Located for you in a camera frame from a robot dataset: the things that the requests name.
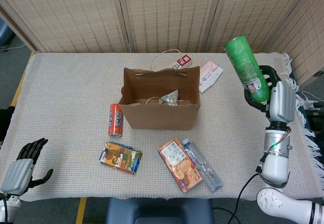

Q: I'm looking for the blue chair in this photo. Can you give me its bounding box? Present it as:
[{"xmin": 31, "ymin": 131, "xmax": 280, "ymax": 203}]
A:
[{"xmin": 0, "ymin": 17, "xmax": 13, "ymax": 48}]

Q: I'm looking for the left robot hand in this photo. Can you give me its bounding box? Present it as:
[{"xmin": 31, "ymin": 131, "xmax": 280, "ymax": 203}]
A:
[{"xmin": 0, "ymin": 137, "xmax": 54, "ymax": 196}]

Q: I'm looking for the black plastic bin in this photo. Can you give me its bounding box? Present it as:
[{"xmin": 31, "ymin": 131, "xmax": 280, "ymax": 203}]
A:
[{"xmin": 305, "ymin": 108, "xmax": 324, "ymax": 135}]

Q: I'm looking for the silver snack bag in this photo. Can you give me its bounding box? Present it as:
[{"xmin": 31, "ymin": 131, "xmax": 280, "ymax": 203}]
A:
[{"xmin": 159, "ymin": 89, "xmax": 187, "ymax": 106}]

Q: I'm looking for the beige woven tablecloth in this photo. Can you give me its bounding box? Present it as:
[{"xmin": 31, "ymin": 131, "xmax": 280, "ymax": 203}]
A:
[{"xmin": 0, "ymin": 51, "xmax": 324, "ymax": 202}]

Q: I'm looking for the white power adapter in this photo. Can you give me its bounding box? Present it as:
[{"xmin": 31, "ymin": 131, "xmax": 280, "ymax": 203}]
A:
[{"xmin": 301, "ymin": 91, "xmax": 324, "ymax": 109}]

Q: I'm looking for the brown paper bag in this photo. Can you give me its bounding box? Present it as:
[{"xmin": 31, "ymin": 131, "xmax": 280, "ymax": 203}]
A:
[{"xmin": 118, "ymin": 49, "xmax": 201, "ymax": 131}]

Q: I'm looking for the black object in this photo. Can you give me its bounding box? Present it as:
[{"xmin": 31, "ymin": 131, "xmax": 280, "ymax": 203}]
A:
[{"xmin": 0, "ymin": 106, "xmax": 15, "ymax": 143}]

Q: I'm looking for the blue-orange cookie box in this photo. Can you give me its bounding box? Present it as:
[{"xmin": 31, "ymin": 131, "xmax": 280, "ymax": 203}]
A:
[{"xmin": 157, "ymin": 137, "xmax": 204, "ymax": 192}]

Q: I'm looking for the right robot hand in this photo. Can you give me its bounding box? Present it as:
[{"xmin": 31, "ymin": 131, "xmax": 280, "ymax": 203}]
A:
[{"xmin": 244, "ymin": 65, "xmax": 296, "ymax": 123}]

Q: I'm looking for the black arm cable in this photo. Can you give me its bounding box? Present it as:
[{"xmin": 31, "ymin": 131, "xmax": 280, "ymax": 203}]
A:
[{"xmin": 234, "ymin": 173, "xmax": 264, "ymax": 224}]

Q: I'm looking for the blue padded seat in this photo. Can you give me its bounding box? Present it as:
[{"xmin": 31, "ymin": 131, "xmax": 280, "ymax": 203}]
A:
[{"xmin": 105, "ymin": 197, "xmax": 214, "ymax": 224}]

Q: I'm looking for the white pink packet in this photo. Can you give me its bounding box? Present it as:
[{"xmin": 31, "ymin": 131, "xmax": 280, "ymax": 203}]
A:
[{"xmin": 198, "ymin": 61, "xmax": 224, "ymax": 93}]

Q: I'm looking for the red white small packet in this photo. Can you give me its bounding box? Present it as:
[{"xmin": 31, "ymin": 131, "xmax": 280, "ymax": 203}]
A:
[{"xmin": 167, "ymin": 54, "xmax": 192, "ymax": 70}]

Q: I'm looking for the colourful flat snack pack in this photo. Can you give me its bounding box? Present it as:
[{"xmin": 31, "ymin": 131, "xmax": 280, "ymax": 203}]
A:
[{"xmin": 98, "ymin": 141, "xmax": 143, "ymax": 175}]

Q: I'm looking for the green chips canister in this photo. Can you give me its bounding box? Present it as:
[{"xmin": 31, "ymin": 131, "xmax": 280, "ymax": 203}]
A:
[{"xmin": 223, "ymin": 34, "xmax": 270, "ymax": 105}]

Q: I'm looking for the black floor cable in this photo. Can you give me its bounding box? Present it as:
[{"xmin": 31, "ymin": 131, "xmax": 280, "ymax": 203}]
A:
[{"xmin": 212, "ymin": 207, "xmax": 240, "ymax": 224}]

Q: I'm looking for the bamboo folding screen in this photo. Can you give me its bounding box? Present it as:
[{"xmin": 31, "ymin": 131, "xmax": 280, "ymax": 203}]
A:
[{"xmin": 0, "ymin": 0, "xmax": 324, "ymax": 85}]

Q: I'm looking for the orange soda can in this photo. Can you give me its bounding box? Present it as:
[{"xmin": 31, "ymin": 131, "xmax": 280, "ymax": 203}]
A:
[{"xmin": 108, "ymin": 103, "xmax": 124, "ymax": 138}]

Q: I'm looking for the clear plastic water bottle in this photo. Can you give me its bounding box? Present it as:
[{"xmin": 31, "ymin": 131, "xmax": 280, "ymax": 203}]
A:
[{"xmin": 182, "ymin": 138, "xmax": 224, "ymax": 193}]

